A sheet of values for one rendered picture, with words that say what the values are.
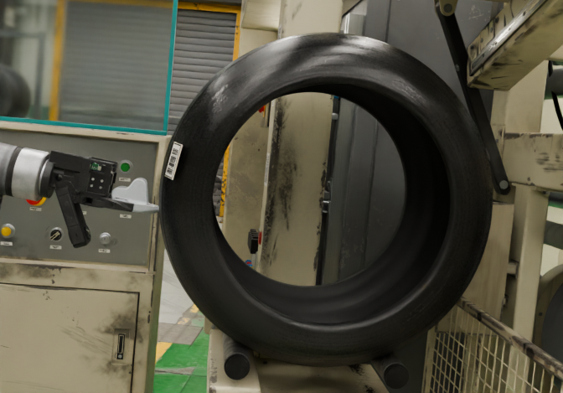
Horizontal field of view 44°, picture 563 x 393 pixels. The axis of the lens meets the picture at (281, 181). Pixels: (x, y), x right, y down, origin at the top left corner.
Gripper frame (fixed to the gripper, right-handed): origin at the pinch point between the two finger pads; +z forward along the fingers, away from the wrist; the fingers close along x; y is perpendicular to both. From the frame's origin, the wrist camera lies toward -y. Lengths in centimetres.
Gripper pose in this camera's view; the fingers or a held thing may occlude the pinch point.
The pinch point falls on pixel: (154, 211)
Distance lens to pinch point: 130.6
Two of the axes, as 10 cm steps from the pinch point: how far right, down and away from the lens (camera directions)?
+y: 2.1, -9.8, -0.5
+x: -0.9, -0.7, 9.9
